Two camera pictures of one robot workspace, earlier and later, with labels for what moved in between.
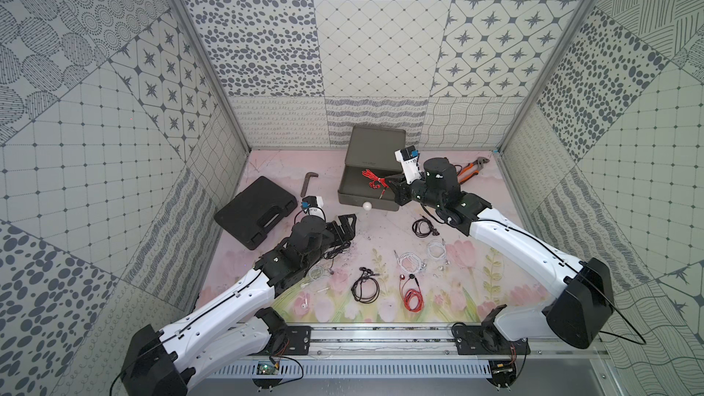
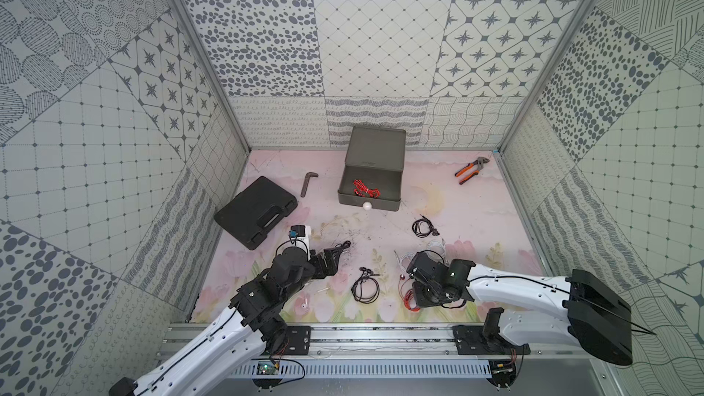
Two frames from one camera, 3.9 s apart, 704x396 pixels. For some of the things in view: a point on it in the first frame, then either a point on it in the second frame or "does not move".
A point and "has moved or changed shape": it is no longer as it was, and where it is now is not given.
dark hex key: [308, 175] does not move
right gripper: [400, 187] to [419, 298]
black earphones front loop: [366, 289] does not move
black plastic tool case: [250, 214] does not move
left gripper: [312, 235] to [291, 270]
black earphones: [416, 228] does not move
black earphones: [336, 250] does not move
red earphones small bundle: [377, 181] to [360, 189]
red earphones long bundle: [418, 293] has moved or changed shape
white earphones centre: [410, 262] does not move
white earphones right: [436, 250] does not move
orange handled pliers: [471, 170] does not move
